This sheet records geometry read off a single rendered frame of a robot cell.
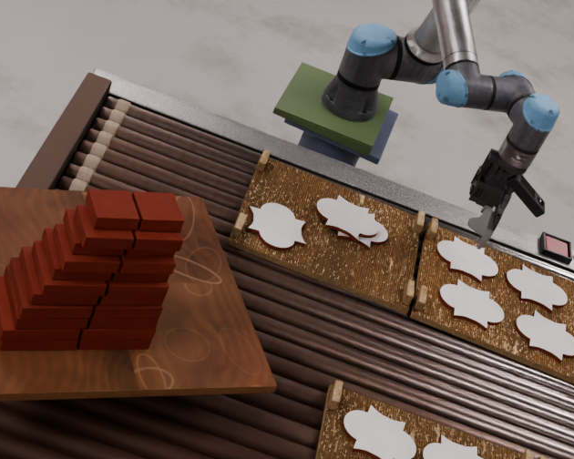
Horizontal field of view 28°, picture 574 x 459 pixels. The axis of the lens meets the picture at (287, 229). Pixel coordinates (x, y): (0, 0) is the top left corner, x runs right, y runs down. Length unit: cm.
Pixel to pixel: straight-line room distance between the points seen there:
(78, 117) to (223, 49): 245
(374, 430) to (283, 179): 74
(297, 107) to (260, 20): 234
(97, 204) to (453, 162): 326
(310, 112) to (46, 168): 86
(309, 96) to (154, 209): 134
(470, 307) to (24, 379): 107
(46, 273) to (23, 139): 230
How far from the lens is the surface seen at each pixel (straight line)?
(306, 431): 211
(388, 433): 215
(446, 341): 245
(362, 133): 299
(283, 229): 248
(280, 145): 279
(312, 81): 313
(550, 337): 258
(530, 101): 243
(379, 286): 246
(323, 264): 245
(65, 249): 178
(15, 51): 455
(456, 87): 243
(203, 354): 198
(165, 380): 192
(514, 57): 602
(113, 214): 175
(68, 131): 253
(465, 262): 264
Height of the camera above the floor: 240
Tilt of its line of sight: 36 degrees down
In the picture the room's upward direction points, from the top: 24 degrees clockwise
